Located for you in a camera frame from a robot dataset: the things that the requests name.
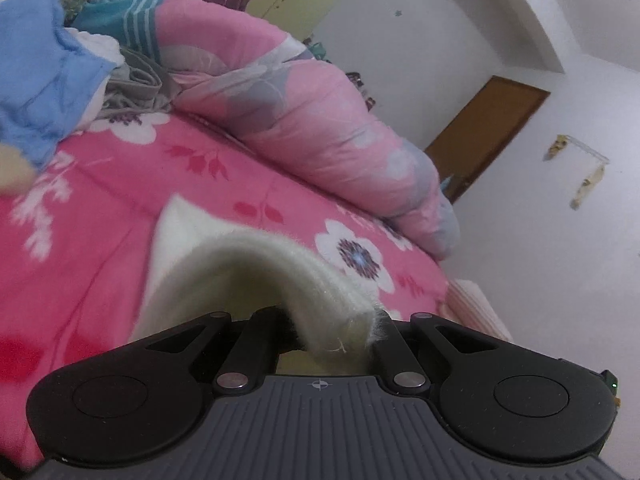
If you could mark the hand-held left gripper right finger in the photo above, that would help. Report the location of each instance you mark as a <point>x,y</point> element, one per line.
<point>400,355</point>

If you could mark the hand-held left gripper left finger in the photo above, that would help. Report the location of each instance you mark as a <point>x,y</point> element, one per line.
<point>260,340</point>

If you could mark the cream knit sweater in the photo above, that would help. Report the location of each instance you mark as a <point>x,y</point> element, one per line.
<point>250,265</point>

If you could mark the light blue door hanging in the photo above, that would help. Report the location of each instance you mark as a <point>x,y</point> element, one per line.
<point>446,185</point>

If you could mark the pink floral blanket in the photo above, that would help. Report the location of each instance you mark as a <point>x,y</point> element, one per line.
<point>100,220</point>

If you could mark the long cream hanging rag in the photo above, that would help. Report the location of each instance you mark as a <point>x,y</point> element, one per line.
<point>590,185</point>

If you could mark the pink and grey floral quilt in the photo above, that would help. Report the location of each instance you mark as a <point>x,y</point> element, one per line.
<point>300,110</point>

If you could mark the brown wooden door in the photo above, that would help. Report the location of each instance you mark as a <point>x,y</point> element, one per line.
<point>485,135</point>

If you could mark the small yellow hanging rag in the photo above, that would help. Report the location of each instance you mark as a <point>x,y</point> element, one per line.
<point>555,147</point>

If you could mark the cluttered dresser items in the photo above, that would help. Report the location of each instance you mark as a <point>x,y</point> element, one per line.
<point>360,85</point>

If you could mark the grey garment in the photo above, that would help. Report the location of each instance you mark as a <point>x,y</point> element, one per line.
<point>140,85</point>

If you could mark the crumpled beige cloth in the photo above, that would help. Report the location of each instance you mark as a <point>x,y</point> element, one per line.
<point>15,170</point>

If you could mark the white garment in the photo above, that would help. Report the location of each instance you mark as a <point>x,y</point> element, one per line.
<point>102,50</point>

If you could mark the blue garment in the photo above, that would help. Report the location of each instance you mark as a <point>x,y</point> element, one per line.
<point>45,75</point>

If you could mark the teal striped garment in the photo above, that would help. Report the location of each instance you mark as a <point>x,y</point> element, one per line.
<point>120,15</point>

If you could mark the wall hook rack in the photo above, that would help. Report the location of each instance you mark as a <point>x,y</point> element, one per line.
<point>587,147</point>

